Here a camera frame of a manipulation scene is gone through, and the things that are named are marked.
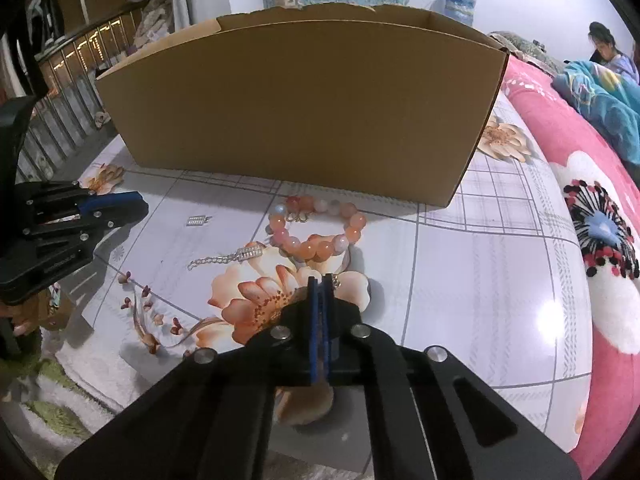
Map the seated person in lilac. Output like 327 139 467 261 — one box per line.
588 22 639 84

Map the left hand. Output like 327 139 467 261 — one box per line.
0 289 51 336

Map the silver chain with pendant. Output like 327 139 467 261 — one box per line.
186 240 267 272

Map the blue patterned blanket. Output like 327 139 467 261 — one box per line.
551 61 639 170

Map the pink floral bedding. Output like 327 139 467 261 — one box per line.
502 58 639 479

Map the small silver rectangular charm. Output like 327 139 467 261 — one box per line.
186 214 212 226

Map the brown cardboard box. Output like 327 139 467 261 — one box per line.
96 3 509 207

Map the orange pink bead bracelet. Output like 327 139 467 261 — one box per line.
267 194 369 262

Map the white fluffy rug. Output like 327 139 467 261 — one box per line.
34 332 151 427

